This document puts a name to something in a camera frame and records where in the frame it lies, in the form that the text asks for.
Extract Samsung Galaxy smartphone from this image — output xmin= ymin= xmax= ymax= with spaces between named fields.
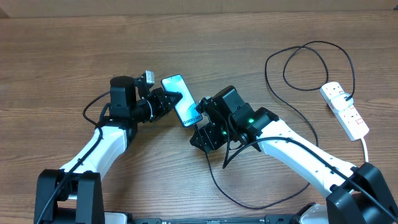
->
xmin=161 ymin=74 xmax=203 ymax=127

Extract black USB charging cable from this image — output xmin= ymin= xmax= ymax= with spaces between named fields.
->
xmin=192 ymin=40 xmax=356 ymax=210

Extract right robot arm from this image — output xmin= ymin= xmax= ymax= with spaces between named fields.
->
xmin=190 ymin=86 xmax=397 ymax=224

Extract white charger plug adapter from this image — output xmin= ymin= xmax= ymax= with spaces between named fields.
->
xmin=330 ymin=93 xmax=354 ymax=113

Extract white power strip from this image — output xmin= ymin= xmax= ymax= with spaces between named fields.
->
xmin=320 ymin=82 xmax=369 ymax=141

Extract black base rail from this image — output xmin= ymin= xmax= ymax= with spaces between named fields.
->
xmin=104 ymin=212 xmax=295 ymax=224

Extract white power strip cord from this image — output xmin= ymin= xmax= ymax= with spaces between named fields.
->
xmin=360 ymin=138 xmax=369 ymax=163

